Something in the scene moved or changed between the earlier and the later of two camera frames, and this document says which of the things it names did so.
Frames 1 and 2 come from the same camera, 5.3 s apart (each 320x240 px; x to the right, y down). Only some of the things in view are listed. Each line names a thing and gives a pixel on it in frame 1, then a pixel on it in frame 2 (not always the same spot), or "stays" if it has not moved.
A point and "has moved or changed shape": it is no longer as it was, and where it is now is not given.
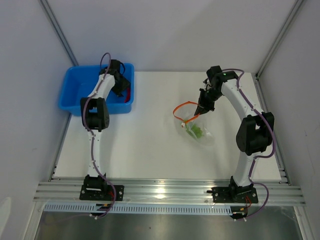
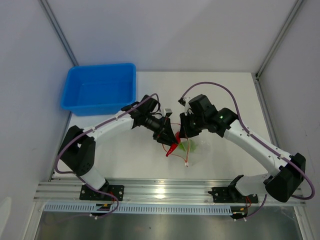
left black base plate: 98,188 stays
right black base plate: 234,194 stays
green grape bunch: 194,131 has moved or changed shape
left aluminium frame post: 48,11 stays
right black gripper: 203,107 -> 185,132
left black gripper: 118,92 -> 164,133
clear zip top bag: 193,128 -> 182,150
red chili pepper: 128,95 -> 173,147
